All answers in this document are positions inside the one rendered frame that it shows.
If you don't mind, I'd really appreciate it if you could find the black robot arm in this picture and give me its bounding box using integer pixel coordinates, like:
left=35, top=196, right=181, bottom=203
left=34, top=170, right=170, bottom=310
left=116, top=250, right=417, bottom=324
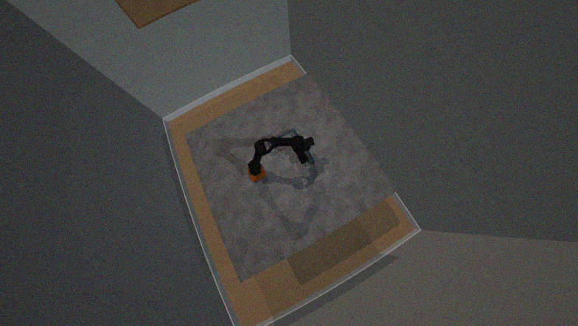
left=248, top=135, right=315, bottom=176

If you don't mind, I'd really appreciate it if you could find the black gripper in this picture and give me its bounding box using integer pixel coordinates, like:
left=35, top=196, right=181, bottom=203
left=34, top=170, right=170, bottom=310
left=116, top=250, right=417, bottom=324
left=293, top=148, right=309, bottom=164

